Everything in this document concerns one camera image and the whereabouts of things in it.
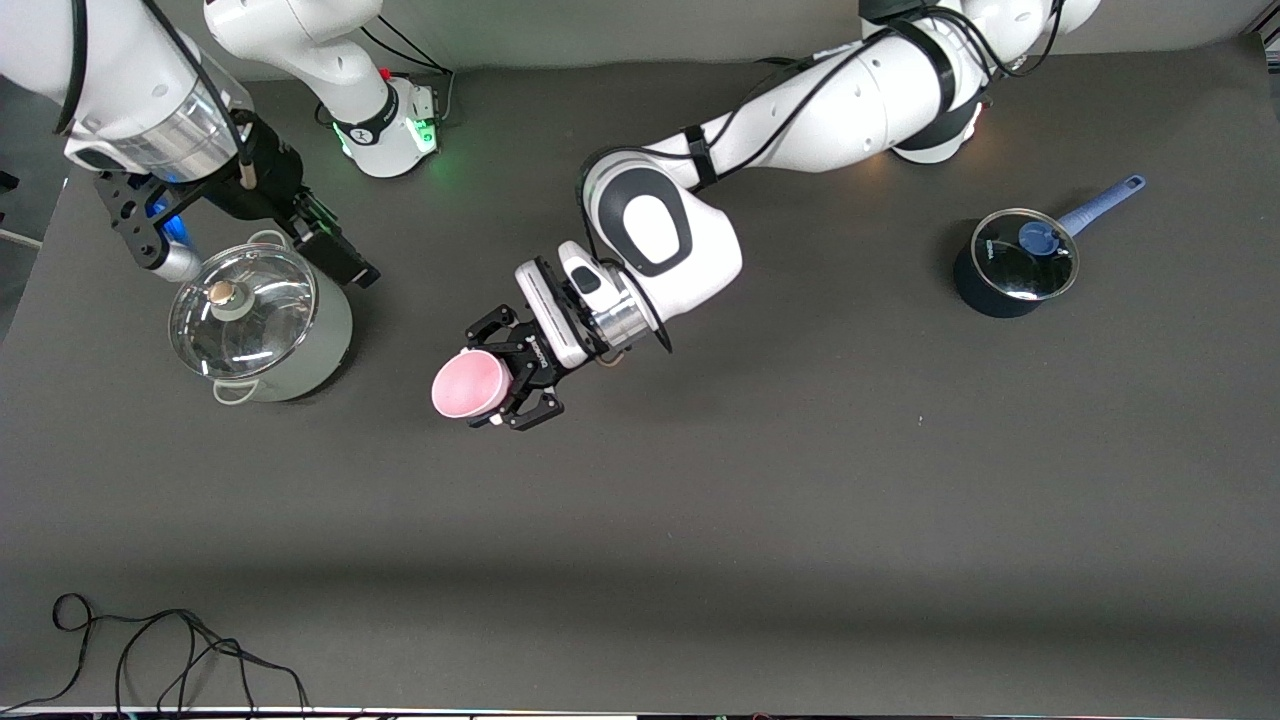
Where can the pink plastic cup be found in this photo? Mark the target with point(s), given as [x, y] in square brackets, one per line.
[465, 385]

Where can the glass lid with tan knob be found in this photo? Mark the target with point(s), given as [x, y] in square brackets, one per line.
[260, 330]

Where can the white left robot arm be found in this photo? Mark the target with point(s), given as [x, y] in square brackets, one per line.
[830, 100]

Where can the grey-green stockpot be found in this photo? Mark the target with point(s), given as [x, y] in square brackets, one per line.
[330, 340]

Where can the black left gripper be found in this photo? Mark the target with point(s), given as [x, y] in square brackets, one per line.
[527, 357]

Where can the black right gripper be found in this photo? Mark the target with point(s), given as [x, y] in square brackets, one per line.
[272, 172]

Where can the glass lid with blue knob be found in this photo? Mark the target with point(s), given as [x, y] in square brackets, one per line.
[1010, 265]

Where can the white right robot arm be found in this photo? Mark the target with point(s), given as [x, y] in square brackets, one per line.
[130, 60]

